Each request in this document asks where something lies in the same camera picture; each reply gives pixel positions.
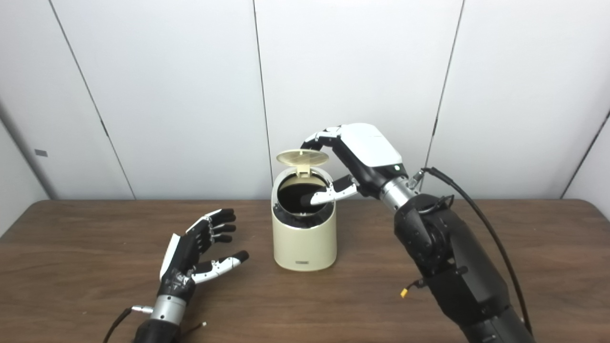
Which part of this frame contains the cream-colored bin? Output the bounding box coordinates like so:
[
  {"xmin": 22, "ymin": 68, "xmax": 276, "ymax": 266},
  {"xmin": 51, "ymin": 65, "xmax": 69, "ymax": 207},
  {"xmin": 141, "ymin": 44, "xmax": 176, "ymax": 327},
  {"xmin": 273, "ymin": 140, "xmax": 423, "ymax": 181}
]
[{"xmin": 272, "ymin": 166, "xmax": 337, "ymax": 272}]

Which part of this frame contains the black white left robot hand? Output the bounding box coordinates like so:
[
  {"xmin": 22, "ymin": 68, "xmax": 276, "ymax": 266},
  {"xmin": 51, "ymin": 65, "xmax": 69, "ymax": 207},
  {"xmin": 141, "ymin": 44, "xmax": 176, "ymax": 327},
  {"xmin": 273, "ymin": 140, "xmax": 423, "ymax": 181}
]
[{"xmin": 157, "ymin": 208, "xmax": 249, "ymax": 303}]

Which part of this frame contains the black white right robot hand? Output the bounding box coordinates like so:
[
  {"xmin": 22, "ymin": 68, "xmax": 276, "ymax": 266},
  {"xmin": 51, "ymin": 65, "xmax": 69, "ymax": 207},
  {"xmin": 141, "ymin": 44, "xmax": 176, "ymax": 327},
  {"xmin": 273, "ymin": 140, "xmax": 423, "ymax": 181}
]
[{"xmin": 300, "ymin": 123, "xmax": 408, "ymax": 206}]

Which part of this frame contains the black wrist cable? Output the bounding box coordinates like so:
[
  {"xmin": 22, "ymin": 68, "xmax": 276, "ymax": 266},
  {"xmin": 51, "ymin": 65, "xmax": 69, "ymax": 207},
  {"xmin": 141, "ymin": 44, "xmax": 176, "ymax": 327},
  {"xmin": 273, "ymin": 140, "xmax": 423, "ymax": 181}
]
[
  {"xmin": 412, "ymin": 167, "xmax": 533, "ymax": 324},
  {"xmin": 103, "ymin": 305, "xmax": 154, "ymax": 343}
]

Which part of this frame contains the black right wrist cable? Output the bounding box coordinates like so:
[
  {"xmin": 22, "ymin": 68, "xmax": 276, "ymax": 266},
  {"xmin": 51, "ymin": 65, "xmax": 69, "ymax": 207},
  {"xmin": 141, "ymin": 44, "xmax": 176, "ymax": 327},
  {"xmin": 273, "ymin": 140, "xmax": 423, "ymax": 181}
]
[{"xmin": 412, "ymin": 167, "xmax": 533, "ymax": 324}]

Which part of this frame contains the round cream bin lid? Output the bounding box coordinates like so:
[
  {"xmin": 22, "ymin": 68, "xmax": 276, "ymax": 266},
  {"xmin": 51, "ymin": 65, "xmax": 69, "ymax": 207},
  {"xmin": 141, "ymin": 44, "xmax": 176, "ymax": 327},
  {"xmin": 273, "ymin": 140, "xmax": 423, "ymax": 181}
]
[{"xmin": 276, "ymin": 149, "xmax": 329, "ymax": 178}]

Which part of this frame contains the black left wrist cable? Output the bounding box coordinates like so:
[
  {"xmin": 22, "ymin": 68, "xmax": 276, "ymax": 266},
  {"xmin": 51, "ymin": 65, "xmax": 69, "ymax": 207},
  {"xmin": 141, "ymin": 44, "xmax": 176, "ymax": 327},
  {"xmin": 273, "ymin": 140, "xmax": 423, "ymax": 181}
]
[{"xmin": 103, "ymin": 305, "xmax": 154, "ymax": 343}]

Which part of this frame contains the yellow-tipped connector wire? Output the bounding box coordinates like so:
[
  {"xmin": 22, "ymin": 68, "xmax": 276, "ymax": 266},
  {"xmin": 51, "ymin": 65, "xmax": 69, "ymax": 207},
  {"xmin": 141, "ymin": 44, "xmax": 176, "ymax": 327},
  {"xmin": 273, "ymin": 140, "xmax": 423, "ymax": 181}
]
[{"xmin": 400, "ymin": 279, "xmax": 427, "ymax": 299}]

